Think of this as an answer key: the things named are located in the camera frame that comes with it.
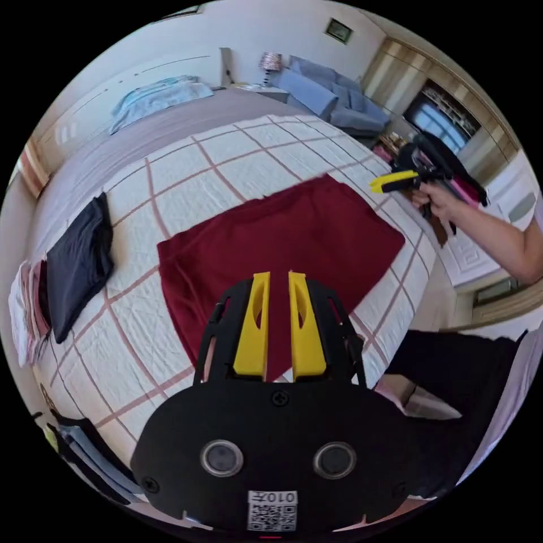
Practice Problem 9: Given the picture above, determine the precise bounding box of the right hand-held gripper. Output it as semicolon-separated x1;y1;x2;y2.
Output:
368;143;457;236

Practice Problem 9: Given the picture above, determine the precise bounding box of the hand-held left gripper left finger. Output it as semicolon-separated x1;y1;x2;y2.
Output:
232;271;271;378

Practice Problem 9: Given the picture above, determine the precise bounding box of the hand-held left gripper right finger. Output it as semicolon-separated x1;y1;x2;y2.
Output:
288;271;328;383

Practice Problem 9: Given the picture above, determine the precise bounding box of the red button long sleeve shirt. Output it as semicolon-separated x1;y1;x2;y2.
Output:
156;173;407;383

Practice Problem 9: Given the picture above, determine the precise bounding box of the person's right forearm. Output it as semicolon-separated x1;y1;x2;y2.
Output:
441;199;543;286

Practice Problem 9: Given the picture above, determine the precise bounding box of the person's right hand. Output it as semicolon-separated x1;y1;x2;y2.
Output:
409;181;462;222

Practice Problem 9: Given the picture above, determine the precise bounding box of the wooden cupboard with shelves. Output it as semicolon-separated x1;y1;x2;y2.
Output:
363;37;520;175

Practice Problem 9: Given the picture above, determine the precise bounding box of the blue sofa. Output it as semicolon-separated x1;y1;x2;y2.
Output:
278;54;392;137

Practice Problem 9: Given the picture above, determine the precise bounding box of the white cabinet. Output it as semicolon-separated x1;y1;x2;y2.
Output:
437;150;543;290

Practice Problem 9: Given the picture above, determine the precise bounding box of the person's body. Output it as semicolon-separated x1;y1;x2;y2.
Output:
373;203;543;503

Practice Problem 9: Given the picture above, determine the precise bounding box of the bed with checked quilt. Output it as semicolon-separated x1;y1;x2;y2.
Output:
20;87;440;467

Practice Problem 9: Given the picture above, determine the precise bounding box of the table lamp with patterned shade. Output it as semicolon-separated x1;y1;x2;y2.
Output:
258;50;284;88

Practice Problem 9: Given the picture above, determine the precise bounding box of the pile of clothes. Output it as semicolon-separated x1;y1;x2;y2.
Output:
7;192;115;368

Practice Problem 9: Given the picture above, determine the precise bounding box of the light blue pillow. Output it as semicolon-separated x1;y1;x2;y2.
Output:
109;75;216;136

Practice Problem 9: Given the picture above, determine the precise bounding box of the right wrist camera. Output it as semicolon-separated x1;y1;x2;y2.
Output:
413;131;489;208

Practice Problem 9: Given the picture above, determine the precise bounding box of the framed wall picture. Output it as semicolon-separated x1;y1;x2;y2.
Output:
325;17;355;46

